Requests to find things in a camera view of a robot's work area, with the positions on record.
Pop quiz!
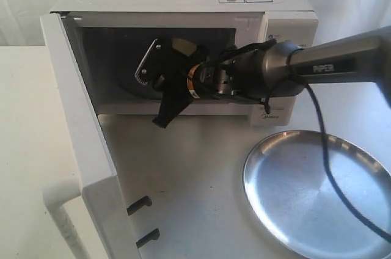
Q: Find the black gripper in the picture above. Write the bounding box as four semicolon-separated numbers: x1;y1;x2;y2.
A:
134;38;244;128

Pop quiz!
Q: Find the cream ceramic bowl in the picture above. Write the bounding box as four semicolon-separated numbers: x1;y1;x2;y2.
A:
172;38;197;57

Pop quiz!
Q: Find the white microwave door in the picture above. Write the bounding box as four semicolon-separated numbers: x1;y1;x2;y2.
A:
40;13;141;258

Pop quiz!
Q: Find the white microwave oven body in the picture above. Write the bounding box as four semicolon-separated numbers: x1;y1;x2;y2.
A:
49;0;318;116

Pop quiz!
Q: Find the round stainless steel tray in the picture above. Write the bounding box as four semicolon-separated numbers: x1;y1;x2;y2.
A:
243;130;390;258

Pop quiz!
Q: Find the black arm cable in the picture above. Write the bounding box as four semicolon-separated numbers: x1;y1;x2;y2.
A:
200;40;387;259

